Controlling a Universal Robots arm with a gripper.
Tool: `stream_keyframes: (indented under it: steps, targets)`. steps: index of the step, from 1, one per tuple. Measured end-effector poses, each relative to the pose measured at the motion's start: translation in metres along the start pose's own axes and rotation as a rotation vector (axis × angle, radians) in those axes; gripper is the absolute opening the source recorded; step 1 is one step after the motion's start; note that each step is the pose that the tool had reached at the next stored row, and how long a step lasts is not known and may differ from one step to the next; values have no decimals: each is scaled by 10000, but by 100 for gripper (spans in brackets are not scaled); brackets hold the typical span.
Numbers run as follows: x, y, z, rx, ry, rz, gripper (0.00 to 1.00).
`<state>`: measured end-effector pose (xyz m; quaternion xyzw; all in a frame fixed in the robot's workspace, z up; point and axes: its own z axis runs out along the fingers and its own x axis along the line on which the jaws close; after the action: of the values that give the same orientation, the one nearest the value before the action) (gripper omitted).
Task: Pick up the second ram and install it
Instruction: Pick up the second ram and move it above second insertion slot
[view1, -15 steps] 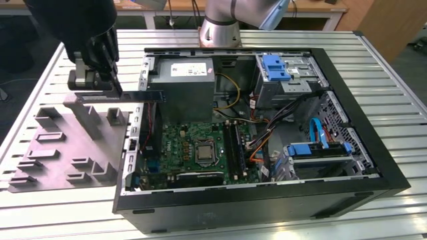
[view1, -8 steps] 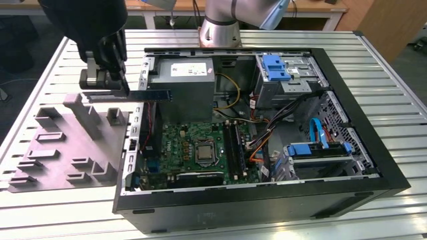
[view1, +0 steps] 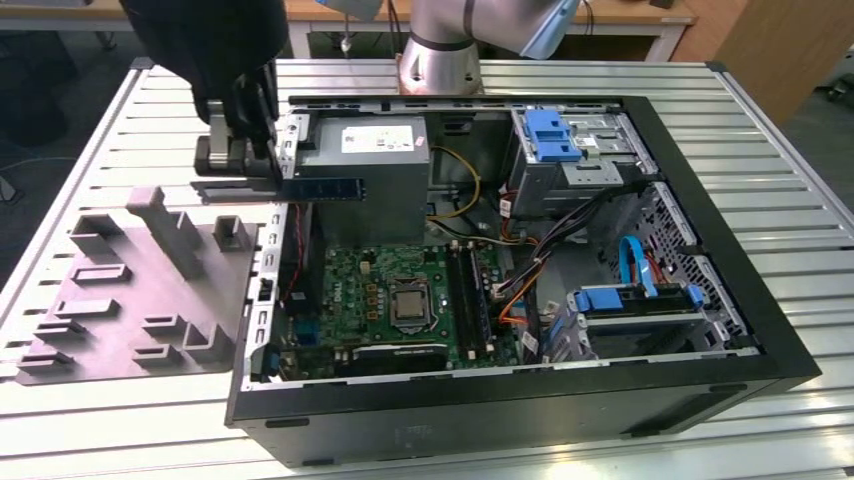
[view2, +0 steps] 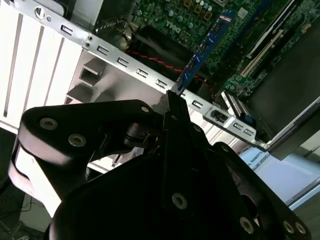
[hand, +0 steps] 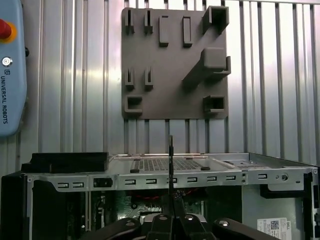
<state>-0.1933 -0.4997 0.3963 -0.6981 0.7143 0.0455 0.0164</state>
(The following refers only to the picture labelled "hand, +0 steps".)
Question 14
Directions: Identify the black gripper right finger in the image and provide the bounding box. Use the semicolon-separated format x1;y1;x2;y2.
172;191;276;240

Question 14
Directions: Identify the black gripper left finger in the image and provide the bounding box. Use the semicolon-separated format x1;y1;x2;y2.
79;196;173;240

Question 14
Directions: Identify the RAM stick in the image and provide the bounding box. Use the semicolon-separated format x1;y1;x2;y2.
167;134;175;201

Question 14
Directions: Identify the green Dell motherboard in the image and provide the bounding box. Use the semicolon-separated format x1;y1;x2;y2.
88;189;208;226

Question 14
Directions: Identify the grey power supply unit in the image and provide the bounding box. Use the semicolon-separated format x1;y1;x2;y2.
241;184;305;240

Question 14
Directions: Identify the black open PC case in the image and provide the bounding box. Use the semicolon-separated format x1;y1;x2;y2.
0;151;320;240

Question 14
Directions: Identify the black card retention latch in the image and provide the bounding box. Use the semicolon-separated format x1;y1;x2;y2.
20;151;110;174

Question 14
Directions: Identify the grey parts rack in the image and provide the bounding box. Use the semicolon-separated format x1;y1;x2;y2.
121;5;232;120

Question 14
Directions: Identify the pale blue teach pendant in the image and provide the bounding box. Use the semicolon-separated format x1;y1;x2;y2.
0;0;29;138

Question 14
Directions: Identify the thin red wire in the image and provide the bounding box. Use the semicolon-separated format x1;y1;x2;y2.
129;192;162;202

